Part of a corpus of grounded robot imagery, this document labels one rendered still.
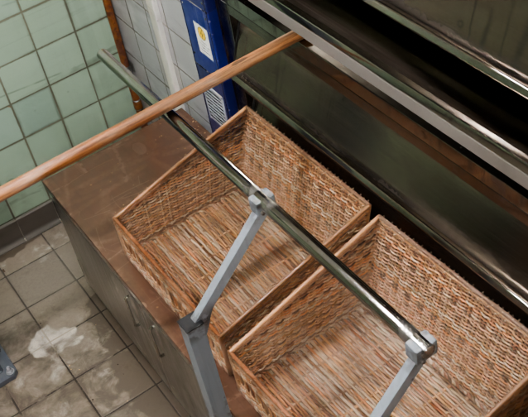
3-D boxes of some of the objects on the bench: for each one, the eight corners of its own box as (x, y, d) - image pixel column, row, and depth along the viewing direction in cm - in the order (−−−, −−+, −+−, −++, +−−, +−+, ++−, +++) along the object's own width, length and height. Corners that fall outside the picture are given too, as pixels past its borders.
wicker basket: (261, 174, 284) (247, 101, 265) (383, 279, 247) (376, 203, 228) (122, 255, 268) (95, 184, 249) (229, 381, 232) (208, 307, 213)
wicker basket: (386, 285, 246) (379, 208, 227) (555, 426, 209) (564, 349, 190) (233, 389, 230) (212, 316, 211) (387, 563, 193) (378, 493, 174)
